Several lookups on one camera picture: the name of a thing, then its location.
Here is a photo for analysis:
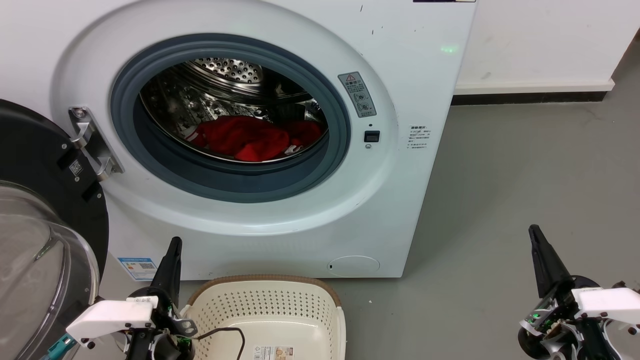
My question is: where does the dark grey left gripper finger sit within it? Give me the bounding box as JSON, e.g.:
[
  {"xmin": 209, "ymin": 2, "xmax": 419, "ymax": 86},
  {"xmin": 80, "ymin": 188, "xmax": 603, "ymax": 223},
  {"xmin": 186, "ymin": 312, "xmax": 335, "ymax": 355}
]
[{"xmin": 150, "ymin": 236, "xmax": 183, "ymax": 307}]

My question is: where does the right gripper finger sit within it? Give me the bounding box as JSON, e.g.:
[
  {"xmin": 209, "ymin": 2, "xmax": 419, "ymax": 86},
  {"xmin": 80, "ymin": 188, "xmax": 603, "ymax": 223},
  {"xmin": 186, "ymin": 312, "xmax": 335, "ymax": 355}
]
[{"xmin": 529, "ymin": 224, "xmax": 574, "ymax": 299}]

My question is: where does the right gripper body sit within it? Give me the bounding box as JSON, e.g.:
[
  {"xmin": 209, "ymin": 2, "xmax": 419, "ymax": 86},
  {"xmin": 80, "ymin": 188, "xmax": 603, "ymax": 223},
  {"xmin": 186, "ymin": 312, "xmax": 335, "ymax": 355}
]
[{"xmin": 517, "ymin": 276, "xmax": 621, "ymax": 360}]

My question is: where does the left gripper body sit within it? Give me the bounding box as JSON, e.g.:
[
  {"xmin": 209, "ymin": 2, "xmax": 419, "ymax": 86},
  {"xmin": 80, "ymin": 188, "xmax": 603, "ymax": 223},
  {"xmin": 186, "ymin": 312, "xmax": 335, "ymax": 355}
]
[{"xmin": 125, "ymin": 287, "xmax": 197, "ymax": 360}]

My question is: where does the red jersey with number 23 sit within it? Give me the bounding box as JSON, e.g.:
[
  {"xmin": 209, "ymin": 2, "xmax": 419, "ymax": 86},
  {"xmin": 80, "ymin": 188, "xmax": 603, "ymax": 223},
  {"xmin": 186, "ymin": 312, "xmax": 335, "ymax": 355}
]
[{"xmin": 186, "ymin": 116, "xmax": 292, "ymax": 162}]

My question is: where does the red cloth garment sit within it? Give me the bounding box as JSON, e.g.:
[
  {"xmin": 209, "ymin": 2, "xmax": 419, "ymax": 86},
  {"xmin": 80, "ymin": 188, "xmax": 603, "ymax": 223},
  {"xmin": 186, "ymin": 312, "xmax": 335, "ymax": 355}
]
[{"xmin": 285, "ymin": 120, "xmax": 324, "ymax": 152}]

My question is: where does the printed product label sticker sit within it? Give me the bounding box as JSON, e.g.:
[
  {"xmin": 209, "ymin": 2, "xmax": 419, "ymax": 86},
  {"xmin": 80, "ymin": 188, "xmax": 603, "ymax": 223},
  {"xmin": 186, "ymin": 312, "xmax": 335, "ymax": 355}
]
[{"xmin": 252, "ymin": 346, "xmax": 295, "ymax": 360}]

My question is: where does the cream perforated laundry basket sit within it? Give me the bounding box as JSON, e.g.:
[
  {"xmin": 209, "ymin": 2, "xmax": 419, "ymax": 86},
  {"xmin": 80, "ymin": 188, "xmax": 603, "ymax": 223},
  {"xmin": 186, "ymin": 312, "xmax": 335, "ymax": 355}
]
[{"xmin": 181, "ymin": 274, "xmax": 347, "ymax": 360}]

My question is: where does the black glass washer door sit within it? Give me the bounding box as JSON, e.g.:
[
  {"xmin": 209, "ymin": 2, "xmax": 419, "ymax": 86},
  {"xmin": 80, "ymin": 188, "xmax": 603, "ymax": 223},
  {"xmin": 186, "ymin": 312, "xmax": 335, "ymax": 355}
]
[{"xmin": 0, "ymin": 98, "xmax": 110, "ymax": 360}]

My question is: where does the stainless steel washing machine drum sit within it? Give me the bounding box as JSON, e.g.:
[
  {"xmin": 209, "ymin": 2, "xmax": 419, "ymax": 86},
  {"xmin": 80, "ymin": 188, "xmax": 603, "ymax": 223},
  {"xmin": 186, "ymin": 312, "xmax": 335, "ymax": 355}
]
[{"xmin": 140, "ymin": 57, "xmax": 329, "ymax": 163}]

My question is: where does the blue energy label sticker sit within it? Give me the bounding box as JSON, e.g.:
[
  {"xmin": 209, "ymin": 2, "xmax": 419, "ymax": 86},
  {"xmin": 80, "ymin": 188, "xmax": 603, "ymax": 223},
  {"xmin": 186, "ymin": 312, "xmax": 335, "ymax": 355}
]
[{"xmin": 117, "ymin": 257, "xmax": 158, "ymax": 281}]

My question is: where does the grey rubber door gasket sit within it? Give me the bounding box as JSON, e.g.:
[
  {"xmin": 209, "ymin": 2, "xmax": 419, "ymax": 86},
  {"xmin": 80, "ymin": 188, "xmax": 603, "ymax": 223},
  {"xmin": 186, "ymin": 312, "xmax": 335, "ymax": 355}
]
[{"xmin": 110, "ymin": 33, "xmax": 352, "ymax": 203}]

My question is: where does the white front-load washing machine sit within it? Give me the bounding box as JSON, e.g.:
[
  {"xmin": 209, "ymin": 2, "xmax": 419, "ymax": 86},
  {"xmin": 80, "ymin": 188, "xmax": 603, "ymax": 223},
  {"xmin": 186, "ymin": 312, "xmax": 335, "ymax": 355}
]
[{"xmin": 0, "ymin": 0, "xmax": 478, "ymax": 281}]

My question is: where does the metal door hinge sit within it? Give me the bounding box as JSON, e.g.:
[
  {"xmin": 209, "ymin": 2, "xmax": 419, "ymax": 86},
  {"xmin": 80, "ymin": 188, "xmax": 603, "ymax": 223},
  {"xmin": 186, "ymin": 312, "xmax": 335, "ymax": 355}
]
[{"xmin": 69, "ymin": 106, "xmax": 124, "ymax": 182}]

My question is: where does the printed text notice sticker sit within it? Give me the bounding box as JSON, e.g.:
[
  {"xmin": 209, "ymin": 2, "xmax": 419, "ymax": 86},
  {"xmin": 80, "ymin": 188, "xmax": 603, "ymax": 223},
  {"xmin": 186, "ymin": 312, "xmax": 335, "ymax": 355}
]
[{"xmin": 407, "ymin": 125, "xmax": 431, "ymax": 151}]

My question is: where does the round filter access cover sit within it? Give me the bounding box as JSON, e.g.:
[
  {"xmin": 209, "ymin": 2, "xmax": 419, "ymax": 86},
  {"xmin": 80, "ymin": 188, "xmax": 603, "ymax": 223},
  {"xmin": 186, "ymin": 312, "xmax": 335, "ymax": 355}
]
[{"xmin": 327, "ymin": 255, "xmax": 381, "ymax": 277}]

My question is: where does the grey warning label sticker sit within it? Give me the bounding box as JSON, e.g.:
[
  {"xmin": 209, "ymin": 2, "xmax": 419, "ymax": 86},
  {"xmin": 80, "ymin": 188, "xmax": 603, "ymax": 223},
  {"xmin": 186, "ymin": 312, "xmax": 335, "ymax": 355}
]
[{"xmin": 338, "ymin": 71, "xmax": 377, "ymax": 119}]

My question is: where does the thin black cable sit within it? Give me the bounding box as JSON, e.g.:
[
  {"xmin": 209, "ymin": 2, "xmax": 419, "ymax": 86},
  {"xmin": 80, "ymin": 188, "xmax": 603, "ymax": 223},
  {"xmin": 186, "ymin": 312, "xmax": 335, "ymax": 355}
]
[{"xmin": 194, "ymin": 327, "xmax": 246, "ymax": 360}]

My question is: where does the white wall baseboard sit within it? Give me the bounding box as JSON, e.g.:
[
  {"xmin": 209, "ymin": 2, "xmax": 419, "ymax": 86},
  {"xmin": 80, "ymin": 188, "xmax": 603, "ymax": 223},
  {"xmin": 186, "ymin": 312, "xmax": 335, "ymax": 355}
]
[{"xmin": 454, "ymin": 79, "xmax": 616, "ymax": 96}]

